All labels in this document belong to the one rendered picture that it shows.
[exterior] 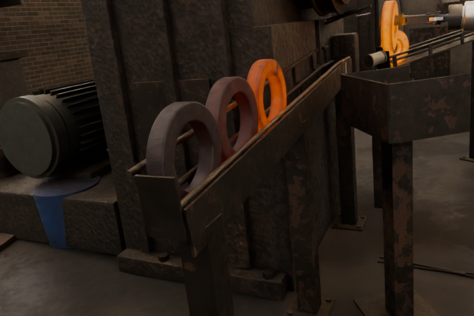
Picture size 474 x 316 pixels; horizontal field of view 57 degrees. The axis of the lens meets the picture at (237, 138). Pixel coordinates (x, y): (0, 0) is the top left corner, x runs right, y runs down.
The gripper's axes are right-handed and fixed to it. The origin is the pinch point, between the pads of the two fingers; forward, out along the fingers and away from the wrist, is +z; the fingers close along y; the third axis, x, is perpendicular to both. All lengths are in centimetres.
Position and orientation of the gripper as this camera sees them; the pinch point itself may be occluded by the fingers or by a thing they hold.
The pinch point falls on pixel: (391, 20)
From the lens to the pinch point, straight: 152.4
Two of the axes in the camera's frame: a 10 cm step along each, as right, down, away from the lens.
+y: 4.2, -2.7, 8.7
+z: -9.0, -0.6, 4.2
